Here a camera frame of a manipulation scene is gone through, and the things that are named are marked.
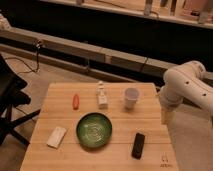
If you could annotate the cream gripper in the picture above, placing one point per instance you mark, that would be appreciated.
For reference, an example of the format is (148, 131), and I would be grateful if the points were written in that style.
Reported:
(166, 116)

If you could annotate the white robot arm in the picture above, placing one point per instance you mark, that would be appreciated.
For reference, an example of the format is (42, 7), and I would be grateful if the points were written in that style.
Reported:
(184, 81)

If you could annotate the white sponge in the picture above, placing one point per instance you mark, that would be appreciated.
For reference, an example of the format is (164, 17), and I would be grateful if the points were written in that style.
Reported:
(56, 137)

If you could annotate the white paper cup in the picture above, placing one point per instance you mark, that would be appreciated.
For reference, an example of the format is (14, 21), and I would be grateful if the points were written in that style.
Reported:
(131, 96)

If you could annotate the black remote control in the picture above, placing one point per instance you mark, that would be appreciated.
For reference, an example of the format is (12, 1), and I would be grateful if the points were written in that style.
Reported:
(138, 146)

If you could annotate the small white bottle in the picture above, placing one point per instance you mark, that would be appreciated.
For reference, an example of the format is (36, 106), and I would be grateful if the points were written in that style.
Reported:
(101, 96)

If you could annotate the green bowl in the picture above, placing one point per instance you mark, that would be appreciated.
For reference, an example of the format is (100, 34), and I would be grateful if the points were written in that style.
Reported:
(94, 130)

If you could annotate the orange carrot toy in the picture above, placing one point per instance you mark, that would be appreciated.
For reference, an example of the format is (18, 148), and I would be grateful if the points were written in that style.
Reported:
(75, 102)

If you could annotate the black office chair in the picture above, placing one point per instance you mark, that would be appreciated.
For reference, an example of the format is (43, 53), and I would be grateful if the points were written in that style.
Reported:
(11, 95)

